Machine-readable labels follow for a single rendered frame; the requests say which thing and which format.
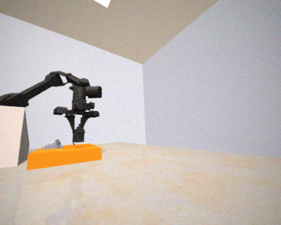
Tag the orange flat deck plate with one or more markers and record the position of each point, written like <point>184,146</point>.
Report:
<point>56,155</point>

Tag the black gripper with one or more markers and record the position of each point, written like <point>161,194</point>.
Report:
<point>70,114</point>

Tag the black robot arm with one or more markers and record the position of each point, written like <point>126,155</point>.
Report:
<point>80,88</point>

